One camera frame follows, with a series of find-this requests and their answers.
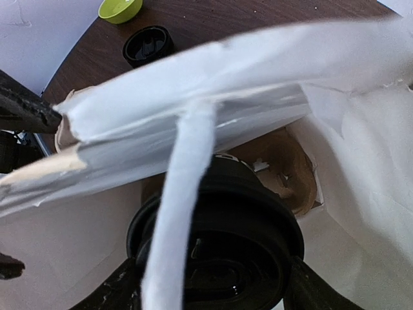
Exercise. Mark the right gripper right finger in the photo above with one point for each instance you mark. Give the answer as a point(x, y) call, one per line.
point(306, 290)

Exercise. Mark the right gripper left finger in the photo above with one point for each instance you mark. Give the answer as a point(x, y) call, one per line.
point(119, 291)

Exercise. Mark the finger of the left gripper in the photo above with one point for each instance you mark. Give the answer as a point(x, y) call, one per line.
point(10, 268)
point(23, 110)

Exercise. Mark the brown pulp cup carrier stack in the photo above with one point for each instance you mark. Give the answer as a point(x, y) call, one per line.
point(63, 138)

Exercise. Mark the black plastic cup lid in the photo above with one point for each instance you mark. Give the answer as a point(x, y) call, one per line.
point(241, 241)

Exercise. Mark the single brown pulp cup carrier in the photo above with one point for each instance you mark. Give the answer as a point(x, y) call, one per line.
point(283, 167)

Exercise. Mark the black paper coffee cup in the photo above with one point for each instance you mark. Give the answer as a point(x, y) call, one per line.
point(227, 165)

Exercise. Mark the brown paper takeout bag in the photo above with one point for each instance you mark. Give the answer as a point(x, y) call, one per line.
point(341, 87)

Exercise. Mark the green small bowl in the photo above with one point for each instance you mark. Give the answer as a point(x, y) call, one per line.
point(119, 11)

